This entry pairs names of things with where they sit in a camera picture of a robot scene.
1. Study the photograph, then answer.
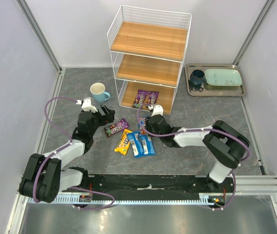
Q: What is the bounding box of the dark blue candy bag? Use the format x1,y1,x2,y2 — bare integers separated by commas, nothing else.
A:
138,117,150,136

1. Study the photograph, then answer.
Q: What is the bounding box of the light blue candy bag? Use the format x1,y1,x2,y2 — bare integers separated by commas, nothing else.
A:
139,135,156,156
127,131,144,157

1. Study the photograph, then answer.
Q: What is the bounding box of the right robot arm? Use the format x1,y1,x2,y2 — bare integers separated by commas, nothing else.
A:
145,114,251,184

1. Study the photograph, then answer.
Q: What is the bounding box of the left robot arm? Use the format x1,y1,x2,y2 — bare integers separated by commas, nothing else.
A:
19,105,116,203

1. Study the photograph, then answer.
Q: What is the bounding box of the brown purple candy bag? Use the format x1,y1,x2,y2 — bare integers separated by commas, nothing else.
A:
104,118,129,137

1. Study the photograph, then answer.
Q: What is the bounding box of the yellow candy bag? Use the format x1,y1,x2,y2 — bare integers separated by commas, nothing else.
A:
114,129,132,155

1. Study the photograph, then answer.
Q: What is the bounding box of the light blue mug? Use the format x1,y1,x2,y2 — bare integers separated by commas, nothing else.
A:
90,82,111,103

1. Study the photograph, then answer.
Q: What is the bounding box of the dark blue cup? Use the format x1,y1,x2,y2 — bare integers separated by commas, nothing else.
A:
190,69,206,85

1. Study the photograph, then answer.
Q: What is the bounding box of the metal serving tray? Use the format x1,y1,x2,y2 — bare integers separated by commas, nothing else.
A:
185,64,244,96

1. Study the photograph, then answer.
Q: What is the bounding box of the mint green divided plate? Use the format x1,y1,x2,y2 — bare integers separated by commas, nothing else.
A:
204,69,242,86

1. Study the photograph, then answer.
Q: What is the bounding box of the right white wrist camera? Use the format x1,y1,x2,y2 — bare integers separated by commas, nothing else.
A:
148,104,164,117

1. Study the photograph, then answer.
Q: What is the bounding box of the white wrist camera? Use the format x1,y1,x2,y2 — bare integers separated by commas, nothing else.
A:
148,104,164,117
76,97,98,113

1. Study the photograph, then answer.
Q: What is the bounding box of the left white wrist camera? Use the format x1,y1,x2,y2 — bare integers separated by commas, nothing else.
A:
76,97,98,113

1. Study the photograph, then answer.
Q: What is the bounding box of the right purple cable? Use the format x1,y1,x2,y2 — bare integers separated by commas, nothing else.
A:
137,103,251,211

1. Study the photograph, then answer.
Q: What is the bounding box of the purple cable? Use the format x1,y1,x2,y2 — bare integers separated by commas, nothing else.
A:
137,103,251,211
32,96,116,210

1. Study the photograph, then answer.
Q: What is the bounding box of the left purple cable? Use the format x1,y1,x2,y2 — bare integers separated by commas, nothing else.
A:
32,96,116,210

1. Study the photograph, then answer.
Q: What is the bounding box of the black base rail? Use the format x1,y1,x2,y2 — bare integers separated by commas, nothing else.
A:
78,174,234,195

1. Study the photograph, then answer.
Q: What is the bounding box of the grey slotted cable duct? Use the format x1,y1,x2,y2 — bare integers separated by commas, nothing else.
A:
27,192,226,205

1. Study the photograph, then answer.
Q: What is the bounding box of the white wire wooden shelf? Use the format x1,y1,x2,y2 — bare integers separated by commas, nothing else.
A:
107,5,192,115

